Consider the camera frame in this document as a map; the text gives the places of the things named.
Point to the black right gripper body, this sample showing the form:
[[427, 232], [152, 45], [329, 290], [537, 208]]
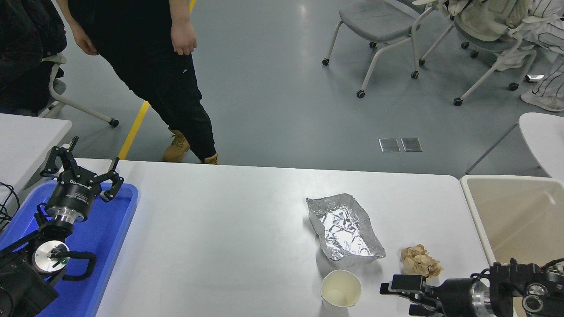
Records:
[[456, 297]]

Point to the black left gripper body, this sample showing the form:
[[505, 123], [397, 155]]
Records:
[[74, 193]]

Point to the tan paper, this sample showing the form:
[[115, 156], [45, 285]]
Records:
[[419, 263]]

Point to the white paper cup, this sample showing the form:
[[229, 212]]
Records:
[[341, 288]]

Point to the foil tray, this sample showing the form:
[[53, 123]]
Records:
[[343, 231]]

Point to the person's right forearm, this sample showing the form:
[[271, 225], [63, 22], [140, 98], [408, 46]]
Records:
[[66, 13]]

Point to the person's left forearm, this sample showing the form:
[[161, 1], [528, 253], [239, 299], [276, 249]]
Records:
[[179, 11]]

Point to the person's right hand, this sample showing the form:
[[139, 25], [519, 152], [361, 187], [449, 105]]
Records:
[[84, 42]]

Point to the person's left hand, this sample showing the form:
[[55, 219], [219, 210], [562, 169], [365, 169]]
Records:
[[183, 38]]

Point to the white side table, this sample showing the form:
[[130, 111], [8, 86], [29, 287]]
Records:
[[22, 141]]

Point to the blue plastic tray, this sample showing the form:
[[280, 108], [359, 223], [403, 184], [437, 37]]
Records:
[[110, 246]]

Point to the large pale bin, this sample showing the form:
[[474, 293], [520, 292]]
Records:
[[515, 215]]

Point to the person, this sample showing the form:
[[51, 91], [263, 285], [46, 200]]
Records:
[[145, 66], [546, 81]]

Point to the black padded coat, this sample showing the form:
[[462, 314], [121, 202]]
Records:
[[26, 44]]

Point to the metal floor plate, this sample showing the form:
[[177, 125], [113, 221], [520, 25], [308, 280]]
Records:
[[411, 144], [389, 145]]

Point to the white round table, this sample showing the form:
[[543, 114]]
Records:
[[544, 141]]

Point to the grey wheeled chair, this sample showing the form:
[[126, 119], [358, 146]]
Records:
[[374, 20]]

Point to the cream wheeled office chair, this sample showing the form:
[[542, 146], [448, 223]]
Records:
[[484, 20]]

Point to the white frame wheeled chair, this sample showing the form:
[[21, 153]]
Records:
[[55, 94]]

